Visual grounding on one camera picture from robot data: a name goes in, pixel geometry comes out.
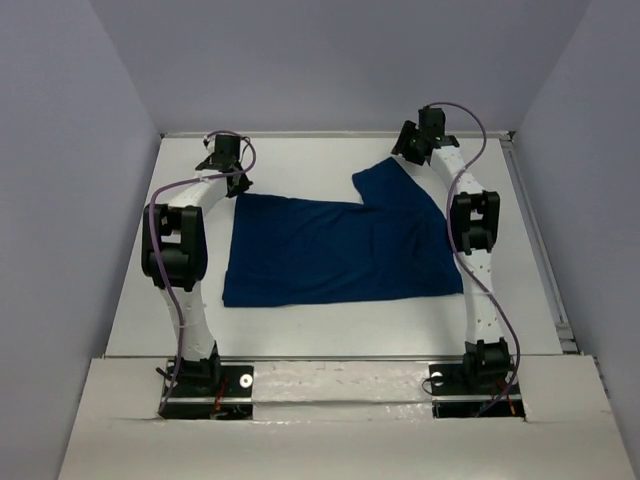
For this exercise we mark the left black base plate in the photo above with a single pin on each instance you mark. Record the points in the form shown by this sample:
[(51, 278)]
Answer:
[(231, 400)]

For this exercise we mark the aluminium rail front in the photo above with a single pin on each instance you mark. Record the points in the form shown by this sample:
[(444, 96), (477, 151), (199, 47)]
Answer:
[(409, 358)]

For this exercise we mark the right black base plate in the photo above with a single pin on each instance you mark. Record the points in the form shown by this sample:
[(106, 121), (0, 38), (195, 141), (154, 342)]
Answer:
[(453, 397)]

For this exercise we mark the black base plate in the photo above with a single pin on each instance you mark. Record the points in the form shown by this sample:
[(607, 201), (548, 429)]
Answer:
[(453, 397), (231, 400)]

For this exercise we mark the blue t shirt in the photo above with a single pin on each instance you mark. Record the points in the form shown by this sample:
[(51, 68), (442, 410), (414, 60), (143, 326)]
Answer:
[(391, 245)]

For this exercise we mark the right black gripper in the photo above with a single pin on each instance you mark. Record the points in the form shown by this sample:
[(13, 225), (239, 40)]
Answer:
[(402, 146)]

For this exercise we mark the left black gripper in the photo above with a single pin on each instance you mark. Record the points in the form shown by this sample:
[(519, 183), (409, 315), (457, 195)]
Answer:
[(239, 181)]

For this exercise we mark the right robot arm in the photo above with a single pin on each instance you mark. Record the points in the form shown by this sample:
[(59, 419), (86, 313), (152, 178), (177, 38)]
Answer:
[(472, 220)]

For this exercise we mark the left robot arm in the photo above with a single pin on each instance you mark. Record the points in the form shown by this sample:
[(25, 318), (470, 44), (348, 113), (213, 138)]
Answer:
[(174, 252)]

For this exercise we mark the aluminium rail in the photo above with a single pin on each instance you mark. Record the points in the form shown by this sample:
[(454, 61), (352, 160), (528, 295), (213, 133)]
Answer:
[(409, 358), (501, 135)]

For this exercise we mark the aluminium rail back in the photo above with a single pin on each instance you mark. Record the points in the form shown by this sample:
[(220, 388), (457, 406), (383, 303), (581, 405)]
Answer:
[(501, 135)]

